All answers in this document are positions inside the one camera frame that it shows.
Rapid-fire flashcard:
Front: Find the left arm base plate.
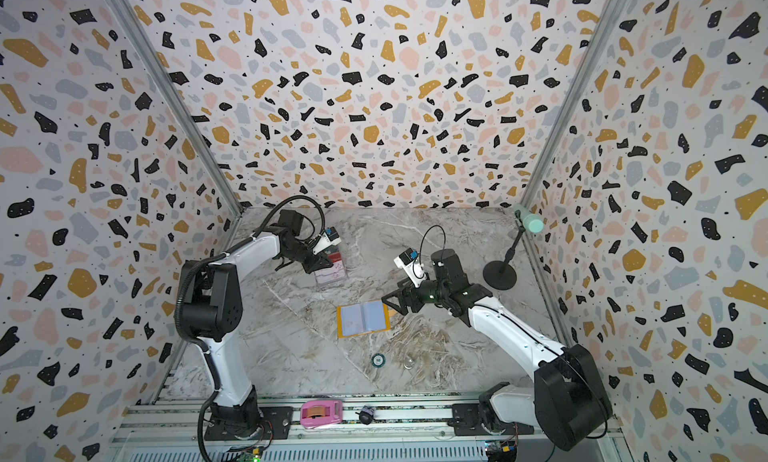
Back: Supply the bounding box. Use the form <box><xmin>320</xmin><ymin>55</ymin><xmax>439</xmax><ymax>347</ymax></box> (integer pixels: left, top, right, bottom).
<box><xmin>204</xmin><ymin>406</ymin><xmax>294</xmax><ymax>444</ymax></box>

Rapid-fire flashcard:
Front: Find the right circuit board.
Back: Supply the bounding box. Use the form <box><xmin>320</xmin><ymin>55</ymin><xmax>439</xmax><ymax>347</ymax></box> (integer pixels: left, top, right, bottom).
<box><xmin>485</xmin><ymin>439</ymin><xmax>518</xmax><ymax>462</ymax></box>

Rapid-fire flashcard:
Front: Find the yellow leather card holder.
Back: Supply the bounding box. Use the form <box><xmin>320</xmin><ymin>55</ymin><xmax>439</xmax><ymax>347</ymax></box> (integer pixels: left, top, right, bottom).
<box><xmin>336</xmin><ymin>301</ymin><xmax>391</xmax><ymax>338</ymax></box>

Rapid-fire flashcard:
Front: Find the left black corrugated cable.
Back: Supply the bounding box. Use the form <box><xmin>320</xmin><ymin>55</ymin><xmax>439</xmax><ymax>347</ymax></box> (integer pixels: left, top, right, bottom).
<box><xmin>173</xmin><ymin>194</ymin><xmax>327</xmax><ymax>462</ymax></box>

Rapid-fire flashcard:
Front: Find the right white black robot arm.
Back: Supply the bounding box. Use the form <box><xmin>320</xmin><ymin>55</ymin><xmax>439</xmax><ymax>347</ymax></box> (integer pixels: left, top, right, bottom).
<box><xmin>382</xmin><ymin>249</ymin><xmax>613</xmax><ymax>451</ymax></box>

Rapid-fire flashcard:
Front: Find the small black knob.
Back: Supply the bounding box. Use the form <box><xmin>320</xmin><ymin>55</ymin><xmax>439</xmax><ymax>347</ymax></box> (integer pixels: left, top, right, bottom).
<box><xmin>356</xmin><ymin>405</ymin><xmax>375</xmax><ymax>425</ymax></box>

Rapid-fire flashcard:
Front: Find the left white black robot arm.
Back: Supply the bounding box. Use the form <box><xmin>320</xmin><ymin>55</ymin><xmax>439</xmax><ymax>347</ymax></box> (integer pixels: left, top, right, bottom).
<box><xmin>174</xmin><ymin>209</ymin><xmax>340</xmax><ymax>439</ymax></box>

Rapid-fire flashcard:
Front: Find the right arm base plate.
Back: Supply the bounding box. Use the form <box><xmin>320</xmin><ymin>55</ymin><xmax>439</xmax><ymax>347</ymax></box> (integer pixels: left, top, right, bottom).
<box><xmin>447</xmin><ymin>402</ymin><xmax>535</xmax><ymax>438</ymax></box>

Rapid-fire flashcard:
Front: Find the pink tape dispenser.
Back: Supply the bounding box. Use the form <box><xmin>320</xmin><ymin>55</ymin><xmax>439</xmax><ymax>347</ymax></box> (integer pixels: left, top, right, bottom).
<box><xmin>300</xmin><ymin>399</ymin><xmax>343</xmax><ymax>429</ymax></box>

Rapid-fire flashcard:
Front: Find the black microphone stand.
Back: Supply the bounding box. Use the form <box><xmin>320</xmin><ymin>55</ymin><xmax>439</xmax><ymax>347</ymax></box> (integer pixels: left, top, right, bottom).
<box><xmin>483</xmin><ymin>226</ymin><xmax>526</xmax><ymax>291</ymax></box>

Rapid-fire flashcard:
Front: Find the green circuit board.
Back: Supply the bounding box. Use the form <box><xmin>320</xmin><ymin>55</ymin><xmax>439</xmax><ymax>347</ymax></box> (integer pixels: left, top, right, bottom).
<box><xmin>235</xmin><ymin>446</ymin><xmax>264</xmax><ymax>462</ymax></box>

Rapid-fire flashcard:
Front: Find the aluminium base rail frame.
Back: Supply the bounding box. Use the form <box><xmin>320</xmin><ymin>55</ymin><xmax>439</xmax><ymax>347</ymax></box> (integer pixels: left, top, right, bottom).
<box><xmin>105</xmin><ymin>392</ymin><xmax>633</xmax><ymax>461</ymax></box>

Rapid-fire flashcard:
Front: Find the clear acrylic card box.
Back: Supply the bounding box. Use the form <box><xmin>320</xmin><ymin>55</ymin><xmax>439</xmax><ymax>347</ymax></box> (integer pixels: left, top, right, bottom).
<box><xmin>314</xmin><ymin>257</ymin><xmax>347</xmax><ymax>285</ymax></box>

